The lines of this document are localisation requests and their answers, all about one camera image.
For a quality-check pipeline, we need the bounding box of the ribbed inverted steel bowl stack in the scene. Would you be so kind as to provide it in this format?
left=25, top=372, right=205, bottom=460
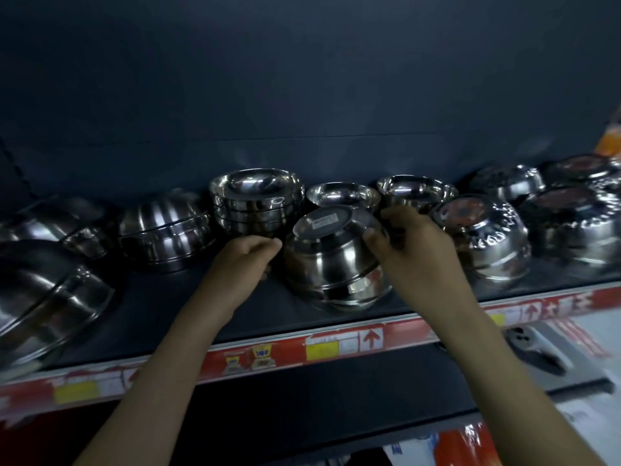
left=117, top=188, right=217, bottom=275

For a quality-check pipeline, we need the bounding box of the person's left hand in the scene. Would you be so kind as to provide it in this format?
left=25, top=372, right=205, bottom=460
left=208, top=236, right=283, bottom=320

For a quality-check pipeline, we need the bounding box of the small upright steel bowl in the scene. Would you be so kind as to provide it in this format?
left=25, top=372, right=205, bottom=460
left=306, top=182, right=382, bottom=215

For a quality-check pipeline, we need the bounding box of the person's left forearm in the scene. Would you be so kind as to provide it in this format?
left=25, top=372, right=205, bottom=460
left=73, top=300, right=238, bottom=466

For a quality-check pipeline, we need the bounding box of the embossed steel bowl red label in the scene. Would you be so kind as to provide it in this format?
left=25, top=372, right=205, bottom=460
left=431, top=193, right=533, bottom=288
left=540, top=154, right=621, bottom=191
left=468, top=164, right=547, bottom=205
left=520, top=185, right=621, bottom=278

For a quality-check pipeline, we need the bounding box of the large steel basin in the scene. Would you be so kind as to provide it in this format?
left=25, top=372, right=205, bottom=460
left=0, top=239, right=116, bottom=370

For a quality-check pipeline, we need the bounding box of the person's right hand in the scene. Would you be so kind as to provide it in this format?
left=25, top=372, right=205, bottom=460
left=363, top=205, right=478, bottom=320

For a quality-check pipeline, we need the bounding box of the orange package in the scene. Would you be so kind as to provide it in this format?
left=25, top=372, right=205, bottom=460
left=594, top=120, right=621, bottom=159

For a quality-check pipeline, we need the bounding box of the white and black gadget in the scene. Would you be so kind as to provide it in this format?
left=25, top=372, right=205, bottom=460
left=504, top=325, right=574, bottom=377

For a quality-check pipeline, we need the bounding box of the red package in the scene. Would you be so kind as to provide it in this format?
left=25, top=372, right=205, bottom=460
left=436, top=422, right=503, bottom=466

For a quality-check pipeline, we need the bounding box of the person's right forearm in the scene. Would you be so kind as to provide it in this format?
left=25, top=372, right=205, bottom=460
left=427, top=291, right=613, bottom=466

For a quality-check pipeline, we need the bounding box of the dark lower shelf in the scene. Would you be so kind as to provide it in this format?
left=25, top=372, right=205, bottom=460
left=87, top=342, right=614, bottom=466

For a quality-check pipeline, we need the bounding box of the upright steel bowl stack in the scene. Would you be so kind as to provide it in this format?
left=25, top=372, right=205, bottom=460
left=209, top=168, right=305, bottom=239

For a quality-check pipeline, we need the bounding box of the yellow white price label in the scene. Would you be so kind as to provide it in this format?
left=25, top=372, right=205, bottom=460
left=305, top=335, right=361, bottom=362

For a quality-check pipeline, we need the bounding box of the dark shelf with red strip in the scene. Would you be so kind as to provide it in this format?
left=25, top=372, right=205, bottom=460
left=0, top=247, right=621, bottom=430

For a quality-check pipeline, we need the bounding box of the tilted steel bowl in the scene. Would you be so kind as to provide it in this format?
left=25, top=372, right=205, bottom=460
left=0, top=196, right=113, bottom=261

